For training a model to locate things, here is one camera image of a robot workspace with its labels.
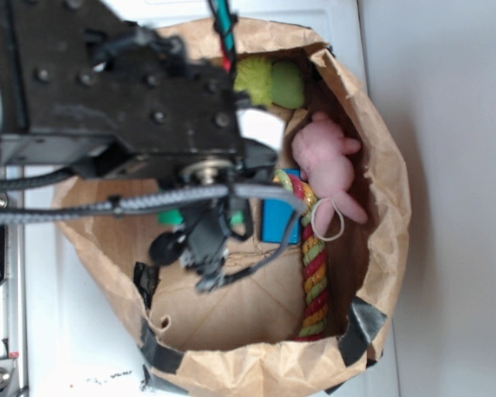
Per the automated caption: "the pink plush toy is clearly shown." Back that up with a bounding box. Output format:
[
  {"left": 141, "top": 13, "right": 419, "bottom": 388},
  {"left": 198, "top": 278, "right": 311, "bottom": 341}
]
[{"left": 291, "top": 111, "right": 368, "bottom": 241}]

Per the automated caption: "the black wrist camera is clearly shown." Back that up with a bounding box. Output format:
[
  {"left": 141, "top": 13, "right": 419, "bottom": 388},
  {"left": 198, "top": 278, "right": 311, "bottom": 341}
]
[{"left": 149, "top": 204, "right": 254, "bottom": 292}]

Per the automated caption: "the green fuzzy plush toy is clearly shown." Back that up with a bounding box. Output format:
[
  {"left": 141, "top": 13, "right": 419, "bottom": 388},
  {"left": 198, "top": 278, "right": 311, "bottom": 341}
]
[{"left": 234, "top": 56, "right": 305, "bottom": 110}]

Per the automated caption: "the blue wooden block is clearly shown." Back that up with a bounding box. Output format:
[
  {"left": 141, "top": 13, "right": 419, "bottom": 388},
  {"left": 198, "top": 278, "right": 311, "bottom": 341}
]
[{"left": 261, "top": 169, "right": 300, "bottom": 243}]

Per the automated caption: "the multicolour twisted rope toy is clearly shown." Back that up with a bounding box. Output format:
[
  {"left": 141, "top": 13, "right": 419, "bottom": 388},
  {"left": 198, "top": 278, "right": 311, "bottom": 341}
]
[{"left": 274, "top": 169, "right": 329, "bottom": 342}]

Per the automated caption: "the brown paper bag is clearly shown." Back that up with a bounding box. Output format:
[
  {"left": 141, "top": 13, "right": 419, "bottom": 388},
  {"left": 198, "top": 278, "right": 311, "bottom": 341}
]
[{"left": 60, "top": 18, "right": 412, "bottom": 396}]

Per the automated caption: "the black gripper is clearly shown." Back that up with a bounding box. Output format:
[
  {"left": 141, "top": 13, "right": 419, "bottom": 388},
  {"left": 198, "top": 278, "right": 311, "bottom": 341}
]
[{"left": 0, "top": 1, "right": 277, "bottom": 184}]

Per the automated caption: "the grey braided cable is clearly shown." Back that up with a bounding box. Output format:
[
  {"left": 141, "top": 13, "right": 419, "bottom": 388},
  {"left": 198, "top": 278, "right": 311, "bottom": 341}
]
[{"left": 0, "top": 169, "right": 308, "bottom": 286}]

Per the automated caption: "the green wooden block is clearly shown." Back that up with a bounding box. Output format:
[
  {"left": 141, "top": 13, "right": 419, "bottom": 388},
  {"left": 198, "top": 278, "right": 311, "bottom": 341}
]
[{"left": 157, "top": 209, "right": 245, "bottom": 226}]

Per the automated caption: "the aluminium frame rail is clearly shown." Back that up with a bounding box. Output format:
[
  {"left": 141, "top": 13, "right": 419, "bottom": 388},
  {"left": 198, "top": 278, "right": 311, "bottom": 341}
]
[{"left": 0, "top": 165, "right": 28, "bottom": 397}]

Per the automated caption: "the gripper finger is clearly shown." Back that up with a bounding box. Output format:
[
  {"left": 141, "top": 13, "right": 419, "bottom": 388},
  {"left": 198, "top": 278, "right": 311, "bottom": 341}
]
[{"left": 236, "top": 108, "right": 284, "bottom": 153}]

